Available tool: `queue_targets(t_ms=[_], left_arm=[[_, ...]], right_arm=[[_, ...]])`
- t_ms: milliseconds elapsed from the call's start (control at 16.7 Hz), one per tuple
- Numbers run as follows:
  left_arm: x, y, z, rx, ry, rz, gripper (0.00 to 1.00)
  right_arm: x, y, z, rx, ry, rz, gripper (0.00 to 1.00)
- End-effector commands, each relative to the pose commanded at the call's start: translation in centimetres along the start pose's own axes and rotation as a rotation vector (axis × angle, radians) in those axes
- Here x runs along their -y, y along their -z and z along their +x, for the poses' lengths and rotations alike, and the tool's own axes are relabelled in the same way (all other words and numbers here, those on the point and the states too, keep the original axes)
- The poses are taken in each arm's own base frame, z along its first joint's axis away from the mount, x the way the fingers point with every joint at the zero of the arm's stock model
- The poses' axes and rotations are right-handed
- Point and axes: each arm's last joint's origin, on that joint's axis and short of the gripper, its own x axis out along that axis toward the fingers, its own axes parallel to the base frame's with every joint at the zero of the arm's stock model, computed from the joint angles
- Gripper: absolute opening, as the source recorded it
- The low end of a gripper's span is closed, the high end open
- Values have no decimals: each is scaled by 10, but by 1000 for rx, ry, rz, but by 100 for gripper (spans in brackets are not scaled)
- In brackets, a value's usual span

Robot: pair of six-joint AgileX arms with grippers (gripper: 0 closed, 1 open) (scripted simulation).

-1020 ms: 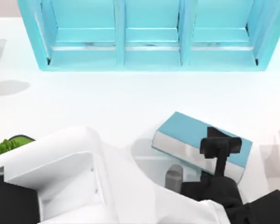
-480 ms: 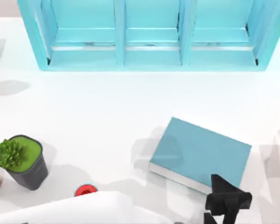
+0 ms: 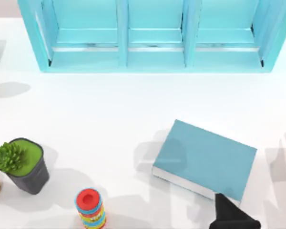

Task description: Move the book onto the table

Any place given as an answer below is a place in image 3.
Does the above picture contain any blue book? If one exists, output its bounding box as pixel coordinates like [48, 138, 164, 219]
[152, 119, 258, 208]

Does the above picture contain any stack of coloured rings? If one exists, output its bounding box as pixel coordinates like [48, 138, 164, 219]
[74, 188, 108, 229]

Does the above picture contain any light blue rack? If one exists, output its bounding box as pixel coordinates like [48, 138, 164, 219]
[17, 0, 286, 73]

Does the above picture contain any dark grey plant pot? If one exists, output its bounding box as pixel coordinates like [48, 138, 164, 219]
[0, 137, 51, 195]

